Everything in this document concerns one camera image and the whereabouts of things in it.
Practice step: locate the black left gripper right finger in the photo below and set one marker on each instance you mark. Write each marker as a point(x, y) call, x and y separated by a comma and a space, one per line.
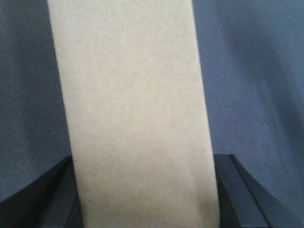
point(244, 202)

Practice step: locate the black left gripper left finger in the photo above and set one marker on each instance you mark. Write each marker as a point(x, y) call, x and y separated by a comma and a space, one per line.
point(51, 201)

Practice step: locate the small brown cardboard package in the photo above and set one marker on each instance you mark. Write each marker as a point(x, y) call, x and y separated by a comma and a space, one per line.
point(136, 112)

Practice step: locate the dark grey fabric mat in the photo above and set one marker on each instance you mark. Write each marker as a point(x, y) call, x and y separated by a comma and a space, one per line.
point(252, 56)

